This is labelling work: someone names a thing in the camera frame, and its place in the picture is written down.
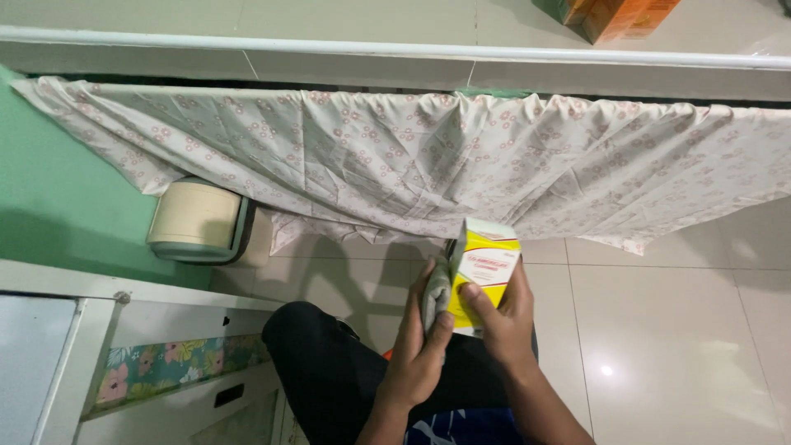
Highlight yellow and white carton box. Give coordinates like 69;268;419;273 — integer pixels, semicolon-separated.
446;218;522;337

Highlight floral cream curtain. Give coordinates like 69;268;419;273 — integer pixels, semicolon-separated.
11;75;791;256

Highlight person's blue patterned shirt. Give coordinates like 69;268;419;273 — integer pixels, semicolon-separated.
403;407;526;445

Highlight person's right hand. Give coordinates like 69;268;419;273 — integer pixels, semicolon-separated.
460;258;537;372

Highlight person's black trousers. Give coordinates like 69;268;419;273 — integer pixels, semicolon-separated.
261;301;540;445

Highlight white cabinet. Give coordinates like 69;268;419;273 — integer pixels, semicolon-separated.
0;260;288;445

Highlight cream container with green lid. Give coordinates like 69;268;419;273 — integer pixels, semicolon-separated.
146;178;256;266

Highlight white rail pipe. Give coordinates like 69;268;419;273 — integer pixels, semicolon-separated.
0;25;791;70

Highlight grey cloth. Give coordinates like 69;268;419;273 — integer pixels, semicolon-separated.
421;256;454;365

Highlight person's left hand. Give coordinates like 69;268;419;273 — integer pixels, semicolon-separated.
376;260;456;410

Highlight floral teal shelf liner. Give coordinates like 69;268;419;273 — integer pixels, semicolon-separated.
88;334;273;416

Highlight orange carton box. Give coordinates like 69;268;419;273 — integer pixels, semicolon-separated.
580;0;682;45

